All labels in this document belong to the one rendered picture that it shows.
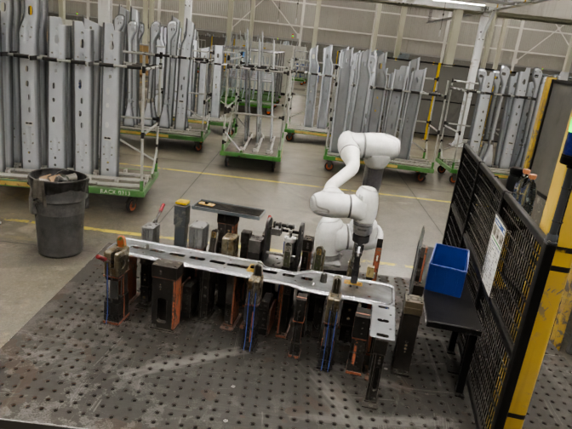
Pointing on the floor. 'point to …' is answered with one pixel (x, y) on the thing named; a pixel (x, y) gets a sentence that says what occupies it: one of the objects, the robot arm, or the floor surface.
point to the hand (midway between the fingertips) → (354, 275)
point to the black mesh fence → (463, 185)
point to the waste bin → (59, 209)
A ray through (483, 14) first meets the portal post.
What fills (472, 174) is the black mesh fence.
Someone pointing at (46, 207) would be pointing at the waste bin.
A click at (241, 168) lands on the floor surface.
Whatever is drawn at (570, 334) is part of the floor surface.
